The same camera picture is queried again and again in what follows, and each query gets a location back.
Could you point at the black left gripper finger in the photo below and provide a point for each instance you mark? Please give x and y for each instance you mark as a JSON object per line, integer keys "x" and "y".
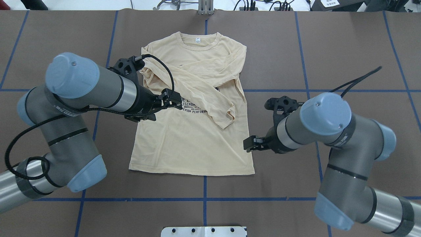
{"x": 169, "y": 104}
{"x": 170, "y": 96}

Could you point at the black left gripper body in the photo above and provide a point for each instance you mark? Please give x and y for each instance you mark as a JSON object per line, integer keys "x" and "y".
{"x": 145, "y": 100}

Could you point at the cream long-sleeve printed shirt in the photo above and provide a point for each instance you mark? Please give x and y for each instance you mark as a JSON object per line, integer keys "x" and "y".
{"x": 206, "y": 136}

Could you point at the aluminium frame post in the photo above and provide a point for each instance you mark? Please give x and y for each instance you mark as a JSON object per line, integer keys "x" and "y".
{"x": 205, "y": 7}

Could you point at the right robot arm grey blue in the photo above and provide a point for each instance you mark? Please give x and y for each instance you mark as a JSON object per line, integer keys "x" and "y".
{"x": 356, "y": 143}

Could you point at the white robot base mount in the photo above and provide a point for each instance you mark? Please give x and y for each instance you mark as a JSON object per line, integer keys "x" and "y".
{"x": 205, "y": 231}

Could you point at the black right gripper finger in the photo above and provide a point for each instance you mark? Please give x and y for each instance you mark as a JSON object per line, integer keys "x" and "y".
{"x": 256, "y": 147}
{"x": 253, "y": 141}

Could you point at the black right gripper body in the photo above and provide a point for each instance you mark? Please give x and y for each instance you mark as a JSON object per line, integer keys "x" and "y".
{"x": 272, "y": 141}

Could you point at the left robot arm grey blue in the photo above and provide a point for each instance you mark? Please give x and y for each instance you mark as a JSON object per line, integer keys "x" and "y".
{"x": 73, "y": 86}

